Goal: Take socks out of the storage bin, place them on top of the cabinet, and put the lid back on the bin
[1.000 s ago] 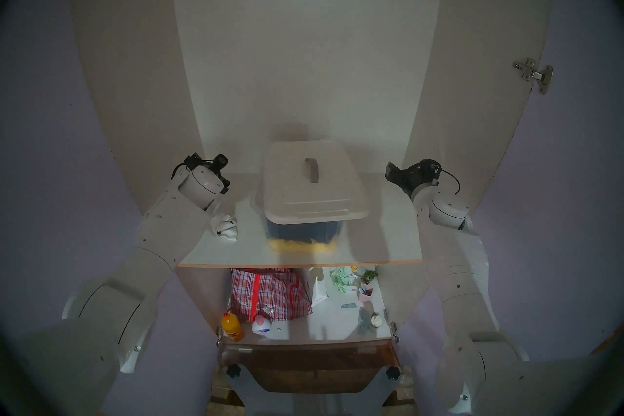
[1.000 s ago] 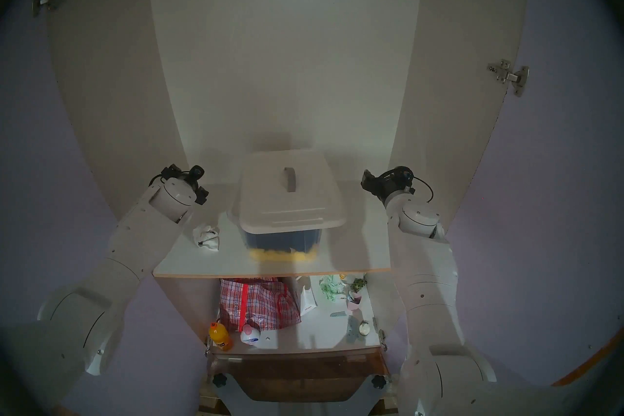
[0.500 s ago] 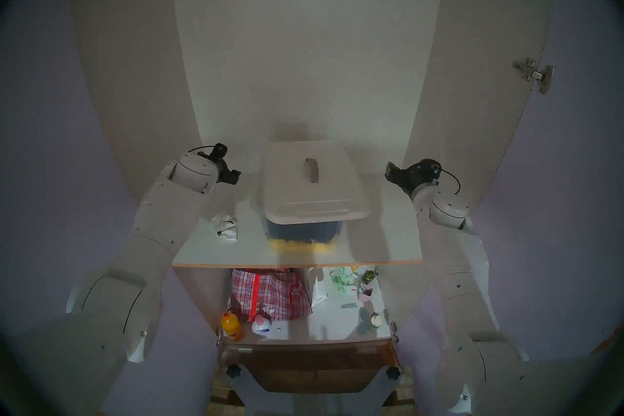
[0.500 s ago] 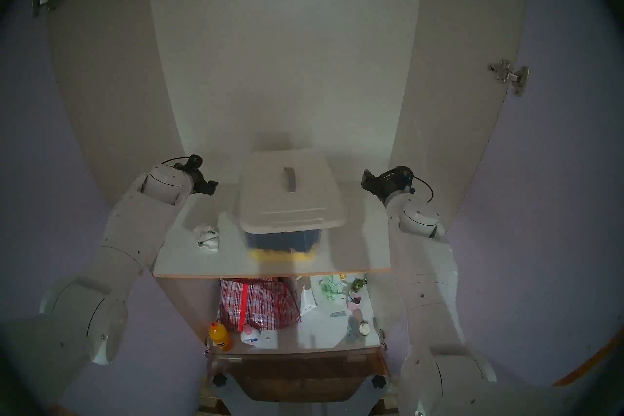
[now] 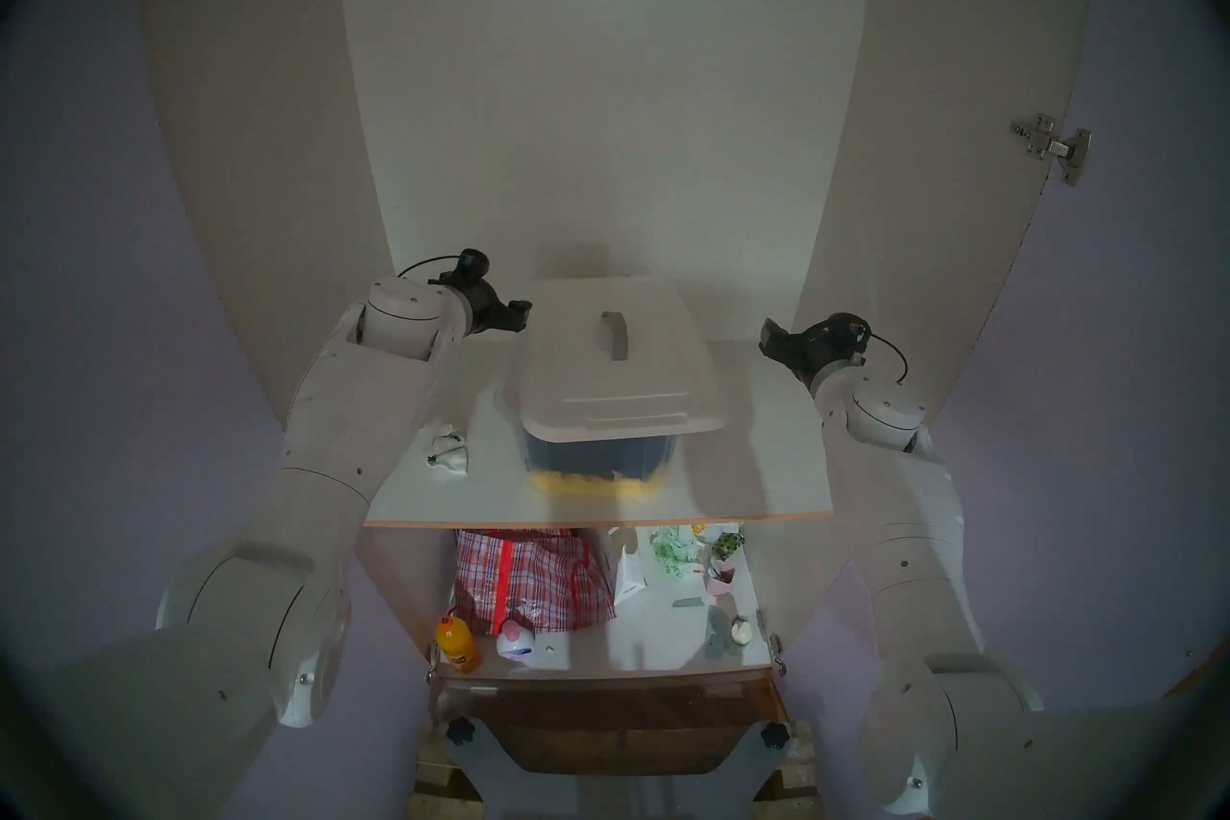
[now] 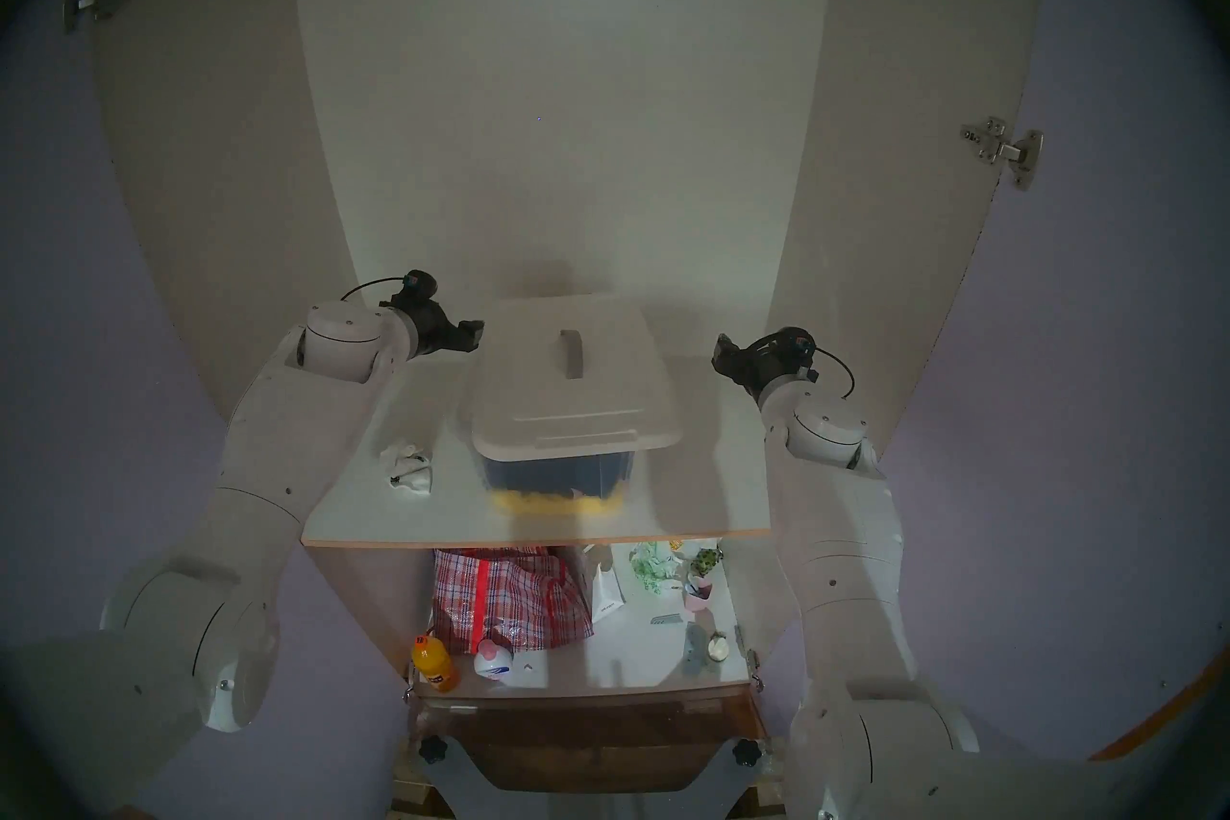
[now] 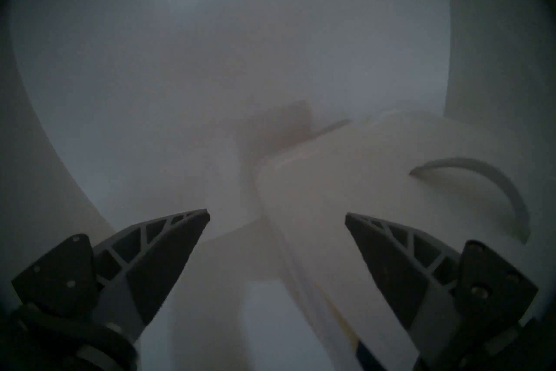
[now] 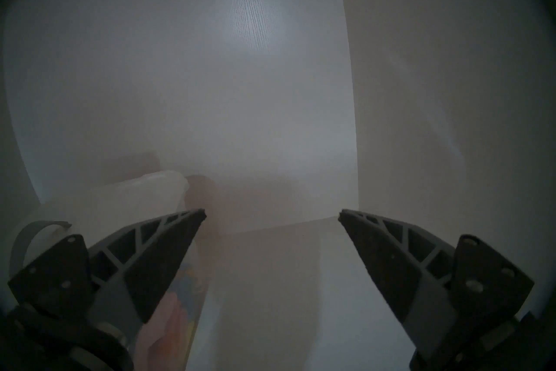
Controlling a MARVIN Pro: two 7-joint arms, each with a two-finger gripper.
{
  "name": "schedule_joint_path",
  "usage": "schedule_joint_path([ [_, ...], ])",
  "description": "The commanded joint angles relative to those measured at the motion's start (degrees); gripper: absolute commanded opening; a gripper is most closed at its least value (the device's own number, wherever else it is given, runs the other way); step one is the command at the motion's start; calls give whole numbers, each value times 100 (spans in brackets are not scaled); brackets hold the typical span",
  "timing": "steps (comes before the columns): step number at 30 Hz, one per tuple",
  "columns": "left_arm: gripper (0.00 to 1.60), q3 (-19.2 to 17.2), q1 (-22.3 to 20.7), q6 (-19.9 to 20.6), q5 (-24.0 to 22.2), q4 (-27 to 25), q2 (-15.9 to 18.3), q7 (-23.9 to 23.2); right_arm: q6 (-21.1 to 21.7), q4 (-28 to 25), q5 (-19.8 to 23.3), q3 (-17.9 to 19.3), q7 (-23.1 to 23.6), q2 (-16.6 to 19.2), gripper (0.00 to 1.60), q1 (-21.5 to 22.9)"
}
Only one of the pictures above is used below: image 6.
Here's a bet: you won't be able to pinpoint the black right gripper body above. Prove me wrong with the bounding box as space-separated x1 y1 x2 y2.
735 328 818 406

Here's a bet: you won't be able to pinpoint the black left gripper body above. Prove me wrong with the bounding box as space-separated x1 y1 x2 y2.
380 294 457 360

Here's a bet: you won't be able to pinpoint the white bin lid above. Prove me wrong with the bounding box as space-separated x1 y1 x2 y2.
471 293 685 464

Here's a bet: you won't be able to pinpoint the white sock pair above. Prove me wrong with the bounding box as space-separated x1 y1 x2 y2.
378 441 433 499

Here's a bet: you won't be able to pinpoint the clear plastic storage bin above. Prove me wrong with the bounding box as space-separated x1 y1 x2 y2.
485 451 633 494
471 293 685 521

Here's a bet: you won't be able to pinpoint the yellow socks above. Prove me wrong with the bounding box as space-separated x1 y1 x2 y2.
490 487 635 518

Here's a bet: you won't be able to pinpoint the white wardrobe cabinet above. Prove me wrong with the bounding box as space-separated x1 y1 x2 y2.
91 0 1048 552

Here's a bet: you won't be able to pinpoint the metal cabinet door hinge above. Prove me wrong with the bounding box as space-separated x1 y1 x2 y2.
62 0 133 33
961 117 1046 192

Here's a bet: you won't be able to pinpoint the green white plastic bag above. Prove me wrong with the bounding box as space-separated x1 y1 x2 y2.
629 541 683 593

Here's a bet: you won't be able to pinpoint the red plaid bag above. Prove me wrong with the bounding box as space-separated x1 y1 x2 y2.
430 547 594 656

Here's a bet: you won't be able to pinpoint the white bottle pink cap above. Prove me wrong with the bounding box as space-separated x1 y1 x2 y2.
474 638 520 683

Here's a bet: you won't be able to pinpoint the orange bottle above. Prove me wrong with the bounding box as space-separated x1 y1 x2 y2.
411 634 460 692

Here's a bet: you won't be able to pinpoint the grey robot torso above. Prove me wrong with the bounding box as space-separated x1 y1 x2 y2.
423 741 770 820

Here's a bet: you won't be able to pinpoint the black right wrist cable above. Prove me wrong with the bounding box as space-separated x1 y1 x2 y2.
812 345 856 399

